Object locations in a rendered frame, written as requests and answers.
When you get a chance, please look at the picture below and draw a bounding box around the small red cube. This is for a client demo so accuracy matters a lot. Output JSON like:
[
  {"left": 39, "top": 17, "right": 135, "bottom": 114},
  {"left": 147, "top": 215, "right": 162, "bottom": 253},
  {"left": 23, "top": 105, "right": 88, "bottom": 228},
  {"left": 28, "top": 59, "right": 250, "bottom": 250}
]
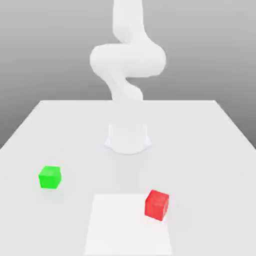
[{"left": 144, "top": 189, "right": 170, "bottom": 222}]

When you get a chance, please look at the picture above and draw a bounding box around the small green cube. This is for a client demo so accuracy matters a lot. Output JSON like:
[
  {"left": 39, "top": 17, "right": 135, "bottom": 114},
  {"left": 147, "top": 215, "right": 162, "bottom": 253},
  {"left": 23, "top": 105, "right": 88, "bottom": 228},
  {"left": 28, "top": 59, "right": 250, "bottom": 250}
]
[{"left": 38, "top": 165, "right": 62, "bottom": 190}]

